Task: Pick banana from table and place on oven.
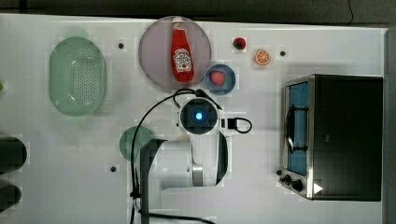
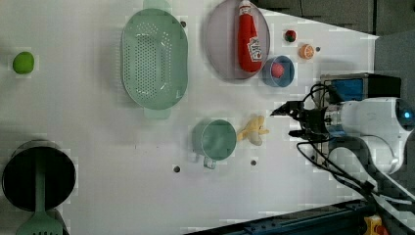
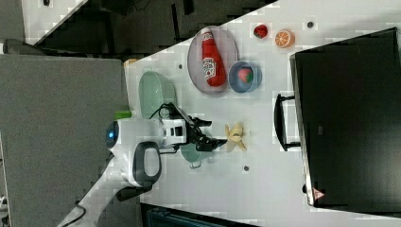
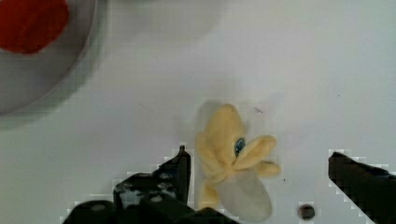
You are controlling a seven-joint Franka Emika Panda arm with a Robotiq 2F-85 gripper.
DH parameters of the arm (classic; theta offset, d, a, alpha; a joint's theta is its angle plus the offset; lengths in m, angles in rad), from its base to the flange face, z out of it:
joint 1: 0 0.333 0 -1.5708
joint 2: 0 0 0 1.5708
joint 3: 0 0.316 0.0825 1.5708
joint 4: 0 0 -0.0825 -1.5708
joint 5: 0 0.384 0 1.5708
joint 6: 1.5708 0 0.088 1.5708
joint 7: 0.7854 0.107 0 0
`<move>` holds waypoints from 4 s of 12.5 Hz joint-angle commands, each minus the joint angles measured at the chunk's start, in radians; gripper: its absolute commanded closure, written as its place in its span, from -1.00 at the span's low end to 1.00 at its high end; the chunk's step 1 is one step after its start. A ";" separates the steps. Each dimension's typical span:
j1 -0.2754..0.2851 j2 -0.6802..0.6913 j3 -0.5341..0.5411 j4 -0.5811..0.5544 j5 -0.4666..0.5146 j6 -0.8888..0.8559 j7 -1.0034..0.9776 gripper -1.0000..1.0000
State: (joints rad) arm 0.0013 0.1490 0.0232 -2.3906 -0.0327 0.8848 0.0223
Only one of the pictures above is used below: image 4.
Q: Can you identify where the red plush ketchup bottle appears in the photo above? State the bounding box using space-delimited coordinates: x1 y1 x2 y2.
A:
0 0 69 54

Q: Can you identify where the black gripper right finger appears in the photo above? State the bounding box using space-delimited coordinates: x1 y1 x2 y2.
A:
328 152 396 224

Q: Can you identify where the pink plate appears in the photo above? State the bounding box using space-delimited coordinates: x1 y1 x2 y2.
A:
0 0 100 115

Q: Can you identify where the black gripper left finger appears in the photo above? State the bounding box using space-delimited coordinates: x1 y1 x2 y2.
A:
113 146 191 209

